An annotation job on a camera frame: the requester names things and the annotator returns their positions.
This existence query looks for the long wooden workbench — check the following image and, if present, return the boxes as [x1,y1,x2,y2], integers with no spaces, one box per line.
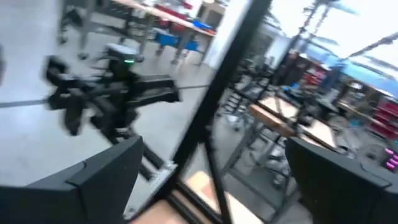
[58,0,219,68]

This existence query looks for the small wooden table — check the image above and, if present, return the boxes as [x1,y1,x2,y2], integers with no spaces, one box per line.
[297,119,340,151]
[248,96,300,138]

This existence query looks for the silver metal bracket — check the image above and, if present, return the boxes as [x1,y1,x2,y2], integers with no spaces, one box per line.
[123,161,178,219]

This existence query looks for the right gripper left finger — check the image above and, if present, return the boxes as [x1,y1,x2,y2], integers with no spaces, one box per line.
[0,135,145,224]

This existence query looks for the red storage shelf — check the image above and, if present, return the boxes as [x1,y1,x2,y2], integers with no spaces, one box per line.
[366,98,398,140]

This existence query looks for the blue storage bin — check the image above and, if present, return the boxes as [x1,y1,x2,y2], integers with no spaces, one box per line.
[184,40,200,52]
[154,32,178,48]

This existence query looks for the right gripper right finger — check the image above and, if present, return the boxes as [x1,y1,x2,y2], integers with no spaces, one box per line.
[285,136,398,224]

